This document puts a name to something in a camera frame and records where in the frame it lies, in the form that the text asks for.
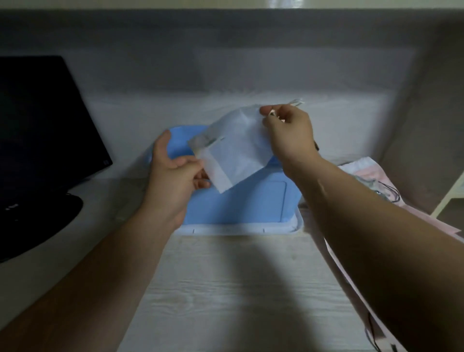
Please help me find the pink paper bag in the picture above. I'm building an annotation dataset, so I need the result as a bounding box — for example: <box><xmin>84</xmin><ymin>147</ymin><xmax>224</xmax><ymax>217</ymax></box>
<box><xmin>326</xmin><ymin>156</ymin><xmax>464</xmax><ymax>352</ymax></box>

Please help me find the person's left forearm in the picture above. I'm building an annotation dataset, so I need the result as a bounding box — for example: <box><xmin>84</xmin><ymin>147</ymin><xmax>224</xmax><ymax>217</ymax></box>
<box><xmin>0</xmin><ymin>205</ymin><xmax>182</xmax><ymax>352</ymax></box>

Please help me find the black computer monitor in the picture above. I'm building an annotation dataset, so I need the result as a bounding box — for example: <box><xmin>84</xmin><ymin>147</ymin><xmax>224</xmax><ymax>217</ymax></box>
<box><xmin>0</xmin><ymin>55</ymin><xmax>113</xmax><ymax>264</ymax></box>

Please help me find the person's right forearm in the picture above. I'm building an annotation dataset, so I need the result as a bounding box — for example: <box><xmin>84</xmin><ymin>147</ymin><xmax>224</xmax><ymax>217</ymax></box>
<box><xmin>281</xmin><ymin>153</ymin><xmax>464</xmax><ymax>352</ymax></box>

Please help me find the white shelf frame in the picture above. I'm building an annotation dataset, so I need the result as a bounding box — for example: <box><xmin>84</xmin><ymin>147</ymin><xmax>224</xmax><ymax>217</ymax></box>
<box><xmin>430</xmin><ymin>170</ymin><xmax>464</xmax><ymax>219</ymax></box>

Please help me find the black cord handle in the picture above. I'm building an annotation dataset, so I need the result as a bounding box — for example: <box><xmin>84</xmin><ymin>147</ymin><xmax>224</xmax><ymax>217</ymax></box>
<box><xmin>376</xmin><ymin>182</ymin><xmax>401</xmax><ymax>204</ymax></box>

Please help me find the blue plastic lidded box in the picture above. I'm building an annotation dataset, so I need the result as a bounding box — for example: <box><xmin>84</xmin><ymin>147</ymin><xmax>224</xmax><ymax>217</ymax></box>
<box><xmin>145</xmin><ymin>125</ymin><xmax>304</xmax><ymax>236</ymax></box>

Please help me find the person's left hand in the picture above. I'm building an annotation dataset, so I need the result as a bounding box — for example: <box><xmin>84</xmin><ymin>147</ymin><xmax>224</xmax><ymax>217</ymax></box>
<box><xmin>143</xmin><ymin>130</ymin><xmax>211</xmax><ymax>230</ymax></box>

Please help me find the person's right hand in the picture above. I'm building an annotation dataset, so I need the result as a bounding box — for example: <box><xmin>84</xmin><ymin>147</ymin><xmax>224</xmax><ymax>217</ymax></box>
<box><xmin>260</xmin><ymin>104</ymin><xmax>322</xmax><ymax>169</ymax></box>

